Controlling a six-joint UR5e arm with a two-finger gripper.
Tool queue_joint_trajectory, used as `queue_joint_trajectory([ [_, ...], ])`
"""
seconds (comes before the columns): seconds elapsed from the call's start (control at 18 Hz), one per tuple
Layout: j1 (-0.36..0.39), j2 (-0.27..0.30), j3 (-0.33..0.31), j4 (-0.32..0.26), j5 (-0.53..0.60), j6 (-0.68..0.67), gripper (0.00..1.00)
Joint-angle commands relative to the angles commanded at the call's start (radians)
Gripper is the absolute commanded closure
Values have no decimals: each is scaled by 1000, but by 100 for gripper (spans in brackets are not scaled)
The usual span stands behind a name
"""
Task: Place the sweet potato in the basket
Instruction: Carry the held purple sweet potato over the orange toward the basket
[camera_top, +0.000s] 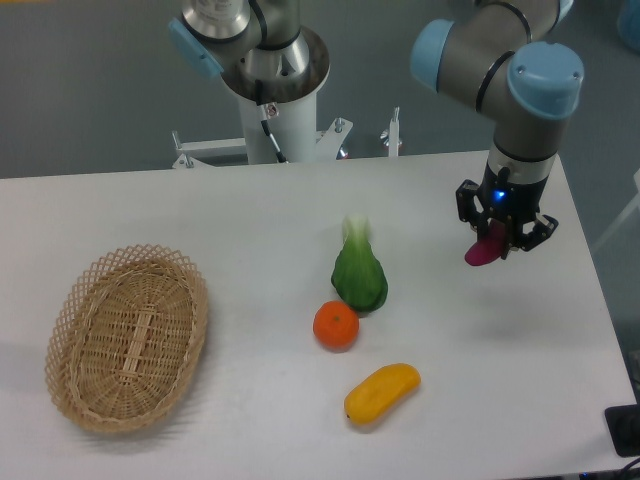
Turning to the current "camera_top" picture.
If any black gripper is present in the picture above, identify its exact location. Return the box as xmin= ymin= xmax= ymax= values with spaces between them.
xmin=455 ymin=160 xmax=559 ymax=260

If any purple sweet potato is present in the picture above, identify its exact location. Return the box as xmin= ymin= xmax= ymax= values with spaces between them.
xmin=464 ymin=221 xmax=506 ymax=267

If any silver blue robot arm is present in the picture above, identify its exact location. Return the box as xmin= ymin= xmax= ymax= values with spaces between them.
xmin=168 ymin=1 xmax=584 ymax=266

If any woven wicker basket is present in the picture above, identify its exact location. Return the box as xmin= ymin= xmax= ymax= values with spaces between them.
xmin=45 ymin=245 xmax=208 ymax=434

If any green bok choy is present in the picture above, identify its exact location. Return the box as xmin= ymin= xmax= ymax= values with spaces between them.
xmin=331 ymin=216 xmax=388 ymax=313

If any orange tangerine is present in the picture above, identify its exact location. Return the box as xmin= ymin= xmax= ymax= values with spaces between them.
xmin=312 ymin=301 xmax=360 ymax=351

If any yellow mango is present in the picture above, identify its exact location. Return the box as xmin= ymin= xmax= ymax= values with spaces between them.
xmin=343 ymin=363 xmax=421 ymax=426

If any black device at table edge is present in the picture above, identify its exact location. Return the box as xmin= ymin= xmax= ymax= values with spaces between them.
xmin=604 ymin=404 xmax=639 ymax=457

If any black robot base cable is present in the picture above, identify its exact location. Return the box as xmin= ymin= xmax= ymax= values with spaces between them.
xmin=254 ymin=79 xmax=290 ymax=165

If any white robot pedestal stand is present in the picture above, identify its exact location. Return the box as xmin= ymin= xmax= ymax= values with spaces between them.
xmin=170 ymin=79 xmax=404 ymax=170

